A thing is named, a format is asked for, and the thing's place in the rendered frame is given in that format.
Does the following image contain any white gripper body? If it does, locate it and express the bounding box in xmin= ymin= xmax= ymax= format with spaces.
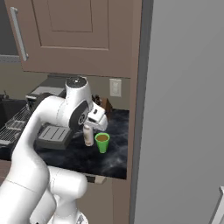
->
xmin=83 ymin=115 xmax=109 ymax=132

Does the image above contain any white bottle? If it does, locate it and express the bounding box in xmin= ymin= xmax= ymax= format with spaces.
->
xmin=82 ymin=124 xmax=95 ymax=147

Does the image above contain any green cup with brown drink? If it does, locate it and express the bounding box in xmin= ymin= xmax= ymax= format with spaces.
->
xmin=94 ymin=132 xmax=111 ymax=154

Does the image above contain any brown knife block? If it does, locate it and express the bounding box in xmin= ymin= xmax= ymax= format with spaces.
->
xmin=91 ymin=94 xmax=114 ymax=121

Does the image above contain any grey coffee machine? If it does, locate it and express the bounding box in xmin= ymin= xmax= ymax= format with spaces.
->
xmin=25 ymin=74 xmax=88 ymax=151

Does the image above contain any brown base cupboard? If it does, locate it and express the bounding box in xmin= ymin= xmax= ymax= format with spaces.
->
xmin=0 ymin=158 xmax=130 ymax=224

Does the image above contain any black hob with grey grates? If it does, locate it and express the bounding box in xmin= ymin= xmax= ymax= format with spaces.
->
xmin=0 ymin=90 xmax=32 ymax=148

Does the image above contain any grey fridge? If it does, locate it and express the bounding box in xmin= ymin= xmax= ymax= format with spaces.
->
xmin=129 ymin=0 xmax=224 ymax=224

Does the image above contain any dark grey range hood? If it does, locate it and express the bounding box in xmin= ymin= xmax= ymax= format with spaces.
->
xmin=0 ymin=0 xmax=22 ymax=64

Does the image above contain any white slanted bar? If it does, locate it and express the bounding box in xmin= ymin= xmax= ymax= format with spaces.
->
xmin=208 ymin=185 xmax=224 ymax=224

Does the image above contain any white wall outlet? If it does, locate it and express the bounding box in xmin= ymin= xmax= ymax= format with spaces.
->
xmin=109 ymin=78 xmax=123 ymax=98

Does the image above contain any grey base cupboard handle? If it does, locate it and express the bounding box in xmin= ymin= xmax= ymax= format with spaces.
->
xmin=85 ymin=174 xmax=108 ymax=186

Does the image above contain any brown wall cupboard door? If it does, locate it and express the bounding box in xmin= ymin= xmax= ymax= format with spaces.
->
xmin=3 ymin=0 xmax=144 ymax=80

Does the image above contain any grey cupboard door handle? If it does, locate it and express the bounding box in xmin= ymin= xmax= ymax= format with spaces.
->
xmin=10 ymin=6 xmax=30 ymax=62

